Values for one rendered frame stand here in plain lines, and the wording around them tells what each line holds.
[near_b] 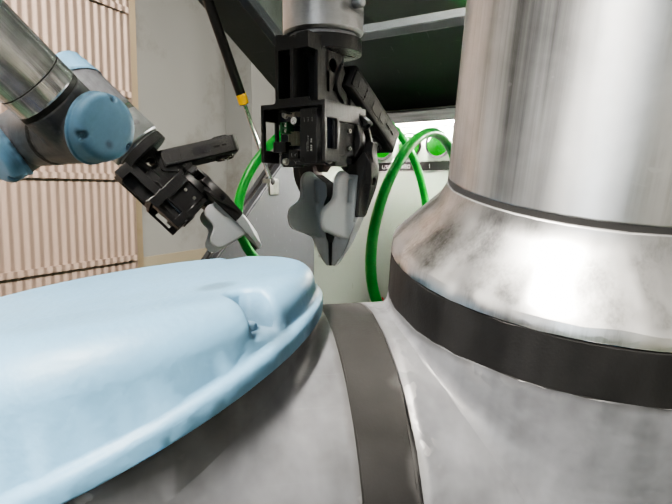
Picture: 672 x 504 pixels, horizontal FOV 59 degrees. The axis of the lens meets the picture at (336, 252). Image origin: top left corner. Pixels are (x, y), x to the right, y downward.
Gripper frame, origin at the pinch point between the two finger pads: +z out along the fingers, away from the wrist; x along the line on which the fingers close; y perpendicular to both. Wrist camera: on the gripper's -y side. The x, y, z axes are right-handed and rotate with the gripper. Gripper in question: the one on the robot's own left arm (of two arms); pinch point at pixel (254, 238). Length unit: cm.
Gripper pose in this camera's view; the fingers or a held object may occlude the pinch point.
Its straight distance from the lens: 87.1
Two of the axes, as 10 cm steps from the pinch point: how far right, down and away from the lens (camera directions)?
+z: 7.0, 6.9, 1.7
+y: -6.2, 7.1, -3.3
